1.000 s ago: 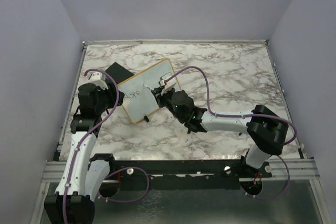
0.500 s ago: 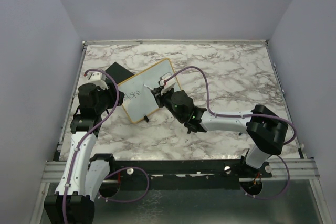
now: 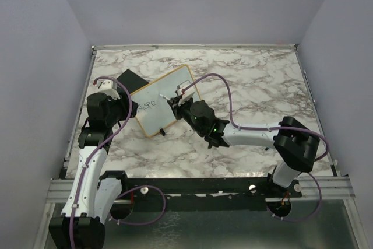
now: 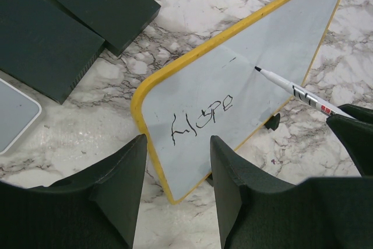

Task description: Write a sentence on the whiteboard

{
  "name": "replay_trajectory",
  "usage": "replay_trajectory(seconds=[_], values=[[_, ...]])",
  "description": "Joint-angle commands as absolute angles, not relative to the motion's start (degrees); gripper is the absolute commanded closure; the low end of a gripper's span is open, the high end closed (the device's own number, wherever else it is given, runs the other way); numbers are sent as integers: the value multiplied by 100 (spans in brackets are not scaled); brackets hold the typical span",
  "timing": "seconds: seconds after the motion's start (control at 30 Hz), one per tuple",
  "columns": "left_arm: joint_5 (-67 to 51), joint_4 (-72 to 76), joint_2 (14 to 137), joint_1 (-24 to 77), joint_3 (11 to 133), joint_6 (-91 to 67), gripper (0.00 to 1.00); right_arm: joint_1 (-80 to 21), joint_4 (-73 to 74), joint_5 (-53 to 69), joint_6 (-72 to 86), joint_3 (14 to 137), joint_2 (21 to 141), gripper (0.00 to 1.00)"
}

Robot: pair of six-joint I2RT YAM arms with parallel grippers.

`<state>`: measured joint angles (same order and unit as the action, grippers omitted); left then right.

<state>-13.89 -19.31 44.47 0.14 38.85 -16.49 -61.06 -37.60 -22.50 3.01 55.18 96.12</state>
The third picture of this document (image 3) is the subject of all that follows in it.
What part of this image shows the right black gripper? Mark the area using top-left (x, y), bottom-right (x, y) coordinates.
top-left (168, 96), bottom-right (205, 135)

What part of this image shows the yellow framed whiteboard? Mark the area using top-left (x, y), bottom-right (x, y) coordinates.
top-left (129, 64), bottom-right (202, 138)

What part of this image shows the black marker pen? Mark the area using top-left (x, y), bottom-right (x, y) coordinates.
top-left (159, 93), bottom-right (170, 100)

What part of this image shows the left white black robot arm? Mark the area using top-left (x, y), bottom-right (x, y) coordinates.
top-left (49, 87), bottom-right (138, 248)

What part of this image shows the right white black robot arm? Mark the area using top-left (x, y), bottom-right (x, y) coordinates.
top-left (167, 97), bottom-right (320, 197)

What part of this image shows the black rectangular pad upper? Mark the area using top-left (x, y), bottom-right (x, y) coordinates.
top-left (117, 69), bottom-right (149, 94)

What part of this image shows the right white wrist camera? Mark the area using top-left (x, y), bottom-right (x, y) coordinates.
top-left (176, 81), bottom-right (195, 106)

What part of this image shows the black mounting rail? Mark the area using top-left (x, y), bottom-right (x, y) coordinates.
top-left (111, 177), bottom-right (301, 217)

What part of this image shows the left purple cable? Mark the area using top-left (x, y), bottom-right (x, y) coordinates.
top-left (69, 76), bottom-right (166, 249)

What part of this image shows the purple cable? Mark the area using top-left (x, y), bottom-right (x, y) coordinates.
top-left (69, 76), bottom-right (166, 249)
top-left (180, 73), bottom-right (330, 222)

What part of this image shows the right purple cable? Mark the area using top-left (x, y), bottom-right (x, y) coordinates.
top-left (180, 73), bottom-right (330, 222)

